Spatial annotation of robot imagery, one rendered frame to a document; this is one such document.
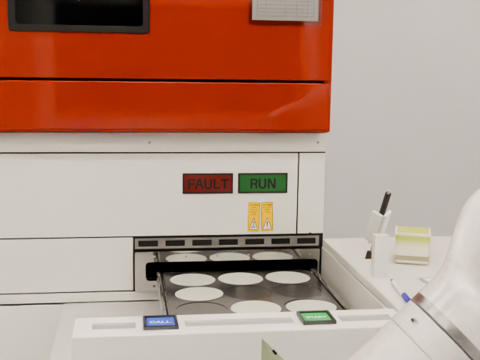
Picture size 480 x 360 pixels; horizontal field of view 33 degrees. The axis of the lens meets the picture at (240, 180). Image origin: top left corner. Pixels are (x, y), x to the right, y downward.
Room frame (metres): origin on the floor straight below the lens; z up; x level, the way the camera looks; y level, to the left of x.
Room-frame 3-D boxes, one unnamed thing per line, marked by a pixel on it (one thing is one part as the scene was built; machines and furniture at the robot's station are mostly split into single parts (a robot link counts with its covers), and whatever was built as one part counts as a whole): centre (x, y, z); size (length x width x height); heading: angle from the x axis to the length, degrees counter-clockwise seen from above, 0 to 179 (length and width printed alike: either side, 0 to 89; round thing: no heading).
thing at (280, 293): (1.64, -0.02, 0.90); 0.34 x 0.34 x 0.01; 8
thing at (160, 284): (1.62, 0.16, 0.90); 0.37 x 0.01 x 0.01; 8
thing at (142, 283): (1.85, 0.02, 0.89); 0.44 x 0.02 x 0.10; 98
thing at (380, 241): (1.57, -0.28, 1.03); 0.06 x 0.04 x 0.13; 8
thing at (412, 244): (1.68, -0.37, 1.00); 0.07 x 0.07 x 0.07; 78
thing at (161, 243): (1.86, 0.03, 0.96); 0.44 x 0.01 x 0.02; 98
